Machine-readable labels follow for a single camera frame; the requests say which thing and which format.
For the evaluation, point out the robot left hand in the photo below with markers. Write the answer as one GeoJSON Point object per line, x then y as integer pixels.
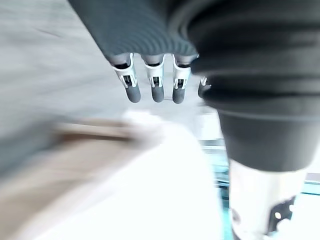
{"type": "Point", "coordinates": [225, 62]}

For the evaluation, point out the white bed sheet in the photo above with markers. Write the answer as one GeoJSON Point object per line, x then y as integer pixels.
{"type": "Point", "coordinates": [155, 185]}

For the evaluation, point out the beige blanket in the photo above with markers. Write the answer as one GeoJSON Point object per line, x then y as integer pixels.
{"type": "Point", "coordinates": [57, 165]}

